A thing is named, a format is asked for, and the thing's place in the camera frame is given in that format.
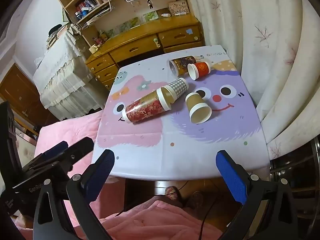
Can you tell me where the wooden door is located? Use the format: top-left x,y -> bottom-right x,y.
0,62 -> 58,140

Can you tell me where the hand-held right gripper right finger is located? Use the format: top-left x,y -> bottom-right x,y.
215,149 -> 299,240

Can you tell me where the dark patterned paper cup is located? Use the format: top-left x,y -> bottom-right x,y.
168,55 -> 198,77

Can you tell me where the wooden desk with drawers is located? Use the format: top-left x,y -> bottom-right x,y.
85,14 -> 205,90

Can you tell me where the wire basket with papers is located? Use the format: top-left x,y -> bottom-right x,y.
76,5 -> 112,28

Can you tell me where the patterned slipper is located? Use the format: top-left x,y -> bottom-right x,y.
164,186 -> 183,206
186,191 -> 205,211

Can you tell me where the black cable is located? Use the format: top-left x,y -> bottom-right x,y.
199,180 -> 227,240

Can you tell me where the tall red gold paper cup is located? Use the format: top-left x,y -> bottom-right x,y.
122,88 -> 172,125

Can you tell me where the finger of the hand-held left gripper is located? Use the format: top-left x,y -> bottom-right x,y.
51,137 -> 95,173
32,141 -> 69,167

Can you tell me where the row of blue books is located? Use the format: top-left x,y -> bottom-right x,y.
75,0 -> 99,13

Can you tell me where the plain brown paper cup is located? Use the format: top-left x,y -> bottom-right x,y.
185,92 -> 212,124

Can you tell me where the white lace covered cabinet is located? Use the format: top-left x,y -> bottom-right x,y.
32,30 -> 106,121

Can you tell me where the green picture card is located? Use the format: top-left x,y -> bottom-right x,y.
143,11 -> 158,22

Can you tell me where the printed paper bag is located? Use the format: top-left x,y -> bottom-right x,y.
167,1 -> 190,17

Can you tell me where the checked paper cup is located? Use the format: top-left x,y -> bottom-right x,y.
161,77 -> 190,103

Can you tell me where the cartoon printed table cover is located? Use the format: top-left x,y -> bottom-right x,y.
91,44 -> 271,180

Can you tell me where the pink quilt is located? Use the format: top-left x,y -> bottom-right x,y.
34,112 -> 125,215

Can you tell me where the person's pink fleece clothing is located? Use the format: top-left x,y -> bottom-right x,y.
99,199 -> 224,240

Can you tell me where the dark metal rack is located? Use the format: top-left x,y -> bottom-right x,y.
269,135 -> 320,220

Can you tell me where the white floral curtain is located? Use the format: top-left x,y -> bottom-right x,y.
182,0 -> 320,161

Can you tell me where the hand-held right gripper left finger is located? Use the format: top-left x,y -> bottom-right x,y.
32,149 -> 115,240

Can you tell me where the stack of books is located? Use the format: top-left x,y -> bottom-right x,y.
46,26 -> 69,50

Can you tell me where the small red paper cup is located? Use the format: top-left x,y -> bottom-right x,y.
187,61 -> 212,81

